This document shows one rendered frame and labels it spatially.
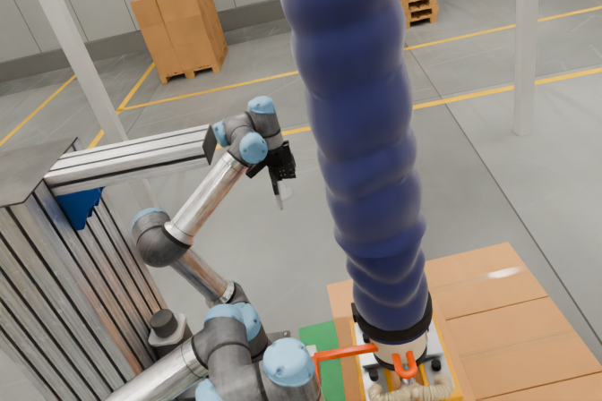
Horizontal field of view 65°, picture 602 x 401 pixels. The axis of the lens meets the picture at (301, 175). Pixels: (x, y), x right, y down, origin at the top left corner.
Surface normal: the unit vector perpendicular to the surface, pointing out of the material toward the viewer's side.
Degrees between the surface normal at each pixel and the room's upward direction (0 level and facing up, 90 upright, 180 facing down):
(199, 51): 90
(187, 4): 90
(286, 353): 0
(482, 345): 0
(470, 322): 0
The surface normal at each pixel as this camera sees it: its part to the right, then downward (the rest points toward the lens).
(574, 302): -0.22, -0.83
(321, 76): -0.41, 0.72
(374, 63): 0.29, 0.66
